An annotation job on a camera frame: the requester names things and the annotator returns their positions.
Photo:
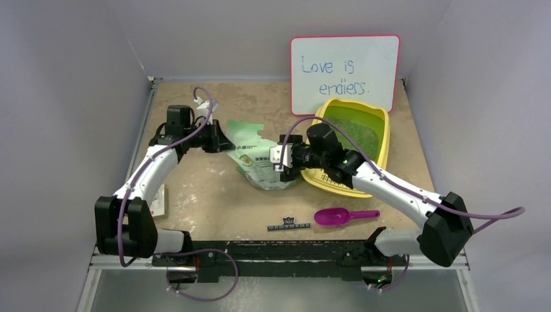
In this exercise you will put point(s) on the pink framed whiteboard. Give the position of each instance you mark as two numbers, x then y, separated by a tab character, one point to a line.
357	67

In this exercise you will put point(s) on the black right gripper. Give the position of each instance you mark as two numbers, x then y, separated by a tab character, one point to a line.
294	156

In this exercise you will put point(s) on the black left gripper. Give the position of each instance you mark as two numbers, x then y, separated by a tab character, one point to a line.
217	142

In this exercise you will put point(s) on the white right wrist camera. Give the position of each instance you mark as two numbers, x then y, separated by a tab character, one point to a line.
281	157

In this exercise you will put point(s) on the small white red card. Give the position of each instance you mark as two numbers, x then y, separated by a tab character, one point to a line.
158	205

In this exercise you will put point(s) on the green cat litter granules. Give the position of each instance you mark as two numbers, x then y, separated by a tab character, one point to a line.
364	136

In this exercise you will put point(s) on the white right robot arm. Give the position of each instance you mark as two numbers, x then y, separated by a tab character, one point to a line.
442	225

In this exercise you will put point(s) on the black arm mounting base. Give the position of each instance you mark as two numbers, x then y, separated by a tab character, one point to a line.
349	260

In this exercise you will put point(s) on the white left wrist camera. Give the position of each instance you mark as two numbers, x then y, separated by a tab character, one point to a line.
205	108

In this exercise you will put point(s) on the green cat litter bag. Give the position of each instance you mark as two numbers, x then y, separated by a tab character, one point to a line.
252	155

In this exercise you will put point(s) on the yellow sifting litter tray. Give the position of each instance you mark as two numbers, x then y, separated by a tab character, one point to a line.
318	178

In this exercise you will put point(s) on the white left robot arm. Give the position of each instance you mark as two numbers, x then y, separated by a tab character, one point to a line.
124	224

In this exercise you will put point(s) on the purple plastic litter scoop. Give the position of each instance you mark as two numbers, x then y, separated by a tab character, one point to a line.
337	216

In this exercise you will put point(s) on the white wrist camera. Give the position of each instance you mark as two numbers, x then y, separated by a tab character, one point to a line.
205	108
281	157

